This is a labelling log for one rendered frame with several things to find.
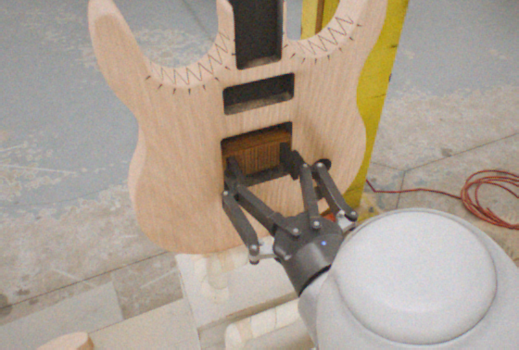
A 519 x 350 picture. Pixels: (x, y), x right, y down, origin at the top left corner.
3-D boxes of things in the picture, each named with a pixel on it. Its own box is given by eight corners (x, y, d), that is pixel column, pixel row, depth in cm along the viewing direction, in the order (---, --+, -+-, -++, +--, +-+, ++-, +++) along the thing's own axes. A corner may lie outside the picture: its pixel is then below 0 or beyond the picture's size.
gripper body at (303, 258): (294, 317, 48) (260, 249, 54) (362, 290, 50) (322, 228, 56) (297, 278, 43) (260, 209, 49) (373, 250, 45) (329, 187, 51)
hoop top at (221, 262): (316, 228, 77) (317, 216, 74) (325, 242, 74) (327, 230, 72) (203, 265, 71) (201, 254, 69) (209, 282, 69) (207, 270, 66)
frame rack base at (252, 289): (300, 258, 101) (306, 210, 89) (335, 318, 91) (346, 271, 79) (183, 303, 93) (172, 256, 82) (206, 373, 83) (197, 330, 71)
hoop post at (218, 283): (224, 284, 77) (221, 253, 71) (232, 300, 75) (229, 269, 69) (207, 291, 76) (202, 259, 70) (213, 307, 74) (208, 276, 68)
